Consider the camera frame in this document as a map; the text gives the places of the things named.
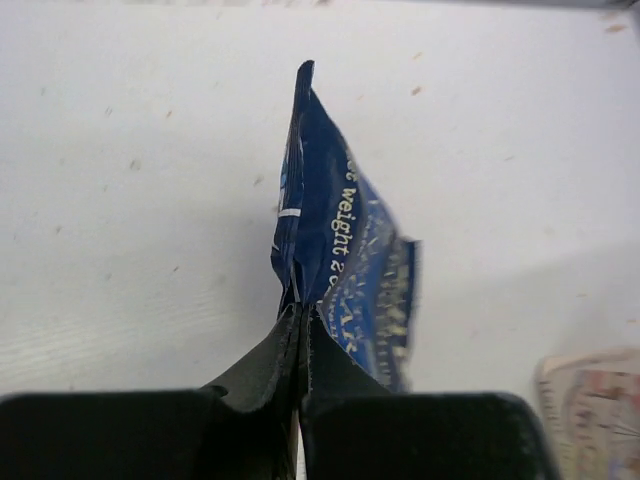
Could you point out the beige paper bag orange handles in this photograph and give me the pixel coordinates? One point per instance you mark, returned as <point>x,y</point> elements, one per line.
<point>590,411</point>

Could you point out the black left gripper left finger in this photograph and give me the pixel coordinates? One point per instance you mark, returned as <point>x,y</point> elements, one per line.
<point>241,425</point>

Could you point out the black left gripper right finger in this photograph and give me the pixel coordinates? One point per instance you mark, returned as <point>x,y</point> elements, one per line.
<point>354,428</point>

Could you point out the blue Kettle chip bag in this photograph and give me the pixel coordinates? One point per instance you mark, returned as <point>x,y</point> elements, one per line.
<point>336,246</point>

